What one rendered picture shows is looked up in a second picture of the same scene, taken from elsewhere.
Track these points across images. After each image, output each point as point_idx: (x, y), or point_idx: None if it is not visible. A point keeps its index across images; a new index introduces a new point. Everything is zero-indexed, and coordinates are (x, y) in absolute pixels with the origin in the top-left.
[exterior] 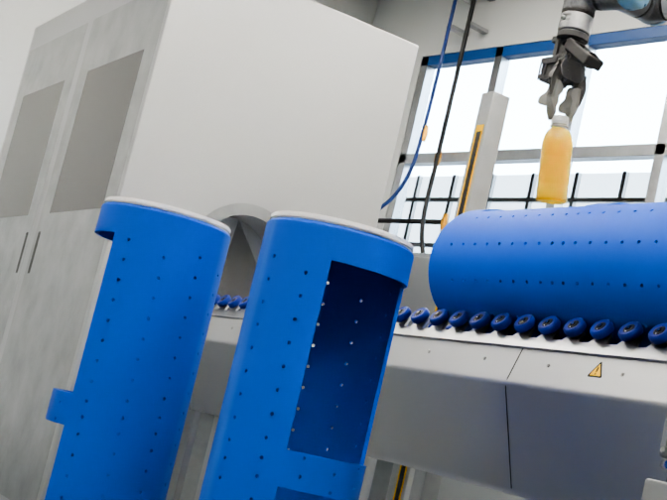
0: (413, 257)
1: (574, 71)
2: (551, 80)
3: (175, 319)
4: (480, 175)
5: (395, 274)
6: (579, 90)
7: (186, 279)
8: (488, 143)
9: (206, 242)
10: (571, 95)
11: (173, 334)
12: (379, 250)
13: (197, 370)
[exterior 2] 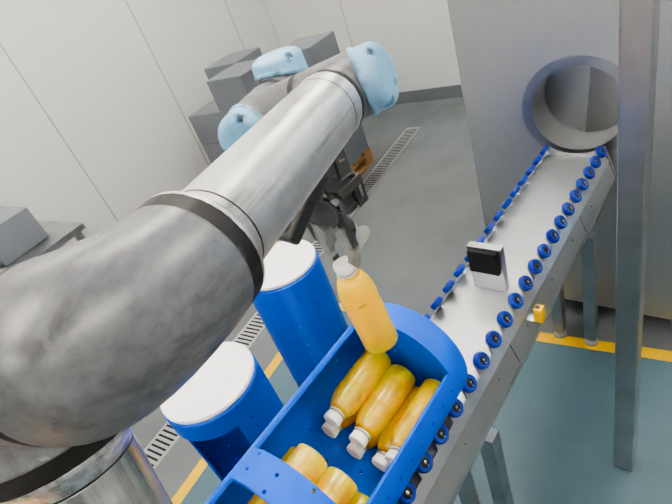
0: (210, 424)
1: (321, 214)
2: (308, 227)
3: (278, 336)
4: (627, 93)
5: (193, 439)
6: (342, 232)
7: (269, 319)
8: (629, 48)
9: (266, 301)
10: (337, 239)
11: (282, 342)
12: (174, 428)
13: (318, 347)
